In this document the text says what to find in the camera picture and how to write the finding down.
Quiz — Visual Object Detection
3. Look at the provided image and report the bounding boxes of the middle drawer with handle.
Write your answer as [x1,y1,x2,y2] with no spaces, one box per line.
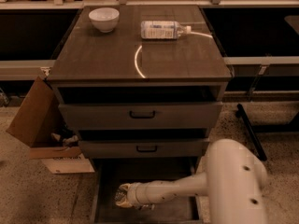
[78,138,209,159]

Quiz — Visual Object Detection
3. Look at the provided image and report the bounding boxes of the crumpled trash in box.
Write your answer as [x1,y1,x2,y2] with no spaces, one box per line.
[50,133,78,147]

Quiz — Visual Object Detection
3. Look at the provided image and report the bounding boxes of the labelled plastic bottle on counter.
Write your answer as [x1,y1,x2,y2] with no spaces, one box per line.
[141,21,192,40]

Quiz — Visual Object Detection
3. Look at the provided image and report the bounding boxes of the open cardboard box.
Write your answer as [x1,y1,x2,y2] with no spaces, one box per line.
[7,77,94,174]

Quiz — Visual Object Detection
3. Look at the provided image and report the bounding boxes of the top drawer with handle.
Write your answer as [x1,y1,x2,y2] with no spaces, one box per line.
[59,102,222,130]

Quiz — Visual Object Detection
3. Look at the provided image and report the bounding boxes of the white ceramic bowl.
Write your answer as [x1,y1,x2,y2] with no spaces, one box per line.
[89,7,120,33]

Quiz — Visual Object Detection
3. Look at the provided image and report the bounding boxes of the dark wooden drawer cabinet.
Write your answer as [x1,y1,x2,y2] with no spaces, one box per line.
[46,5,234,224]

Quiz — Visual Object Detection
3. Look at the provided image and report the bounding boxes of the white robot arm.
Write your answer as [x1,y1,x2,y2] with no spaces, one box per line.
[115,139,268,224]

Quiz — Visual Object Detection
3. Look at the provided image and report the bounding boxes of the open bottom drawer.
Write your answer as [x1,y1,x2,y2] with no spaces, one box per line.
[90,158,203,224]

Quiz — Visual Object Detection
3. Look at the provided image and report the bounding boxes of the black floor bar with wheel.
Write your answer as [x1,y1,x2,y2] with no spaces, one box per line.
[235,104,267,161]

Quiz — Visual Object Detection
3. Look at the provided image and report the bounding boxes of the crinkled clear water bottle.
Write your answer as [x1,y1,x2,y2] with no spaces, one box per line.
[114,188,155,210]

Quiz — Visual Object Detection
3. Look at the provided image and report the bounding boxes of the drawer with handle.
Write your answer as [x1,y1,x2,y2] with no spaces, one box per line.
[78,138,209,159]
[59,102,222,130]

